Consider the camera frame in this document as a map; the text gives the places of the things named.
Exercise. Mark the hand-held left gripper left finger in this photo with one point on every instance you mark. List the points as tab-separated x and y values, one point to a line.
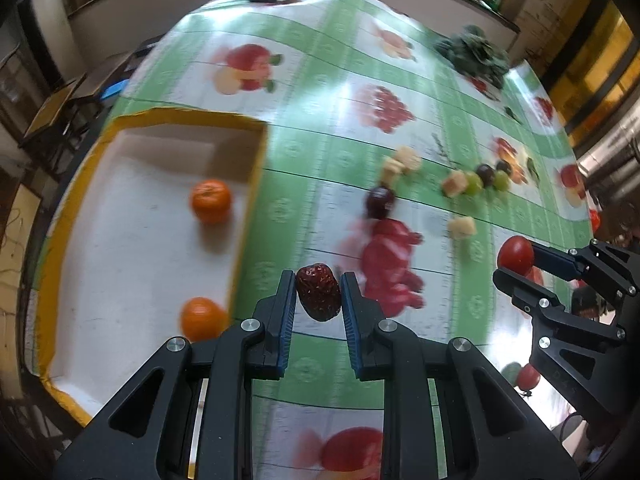
284	320

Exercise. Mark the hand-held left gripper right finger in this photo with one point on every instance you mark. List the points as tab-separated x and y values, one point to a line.
350	325

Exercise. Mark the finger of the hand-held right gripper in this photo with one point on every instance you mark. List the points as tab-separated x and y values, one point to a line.
525	296
555	262

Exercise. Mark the dried red date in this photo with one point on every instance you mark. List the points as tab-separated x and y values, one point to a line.
317	290

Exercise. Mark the dark red grape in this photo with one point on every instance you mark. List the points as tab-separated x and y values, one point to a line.
485	174

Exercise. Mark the white tray with yellow rim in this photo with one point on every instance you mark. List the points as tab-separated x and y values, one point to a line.
140	270

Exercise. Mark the small red cherry tomato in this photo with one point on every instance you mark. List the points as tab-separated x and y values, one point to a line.
528	378

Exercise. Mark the orange tangerine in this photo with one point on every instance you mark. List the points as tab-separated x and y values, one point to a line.
211	201
202	319

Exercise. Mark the loose green leaf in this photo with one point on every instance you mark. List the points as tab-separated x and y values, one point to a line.
512	112
533	170

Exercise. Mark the green grape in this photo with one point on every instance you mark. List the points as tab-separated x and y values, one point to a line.
500	180
473	183

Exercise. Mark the large dark purple grape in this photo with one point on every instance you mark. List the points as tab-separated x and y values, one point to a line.
380	201

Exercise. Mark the green fruit-print tablecloth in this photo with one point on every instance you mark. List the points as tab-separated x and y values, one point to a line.
320	110

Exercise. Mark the dark green leafy vegetable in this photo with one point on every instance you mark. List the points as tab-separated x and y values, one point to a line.
475	52

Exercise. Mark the blue flat object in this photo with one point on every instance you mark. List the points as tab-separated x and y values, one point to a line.
112	91

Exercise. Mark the wooden chair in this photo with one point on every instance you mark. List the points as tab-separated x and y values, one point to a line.
47	112

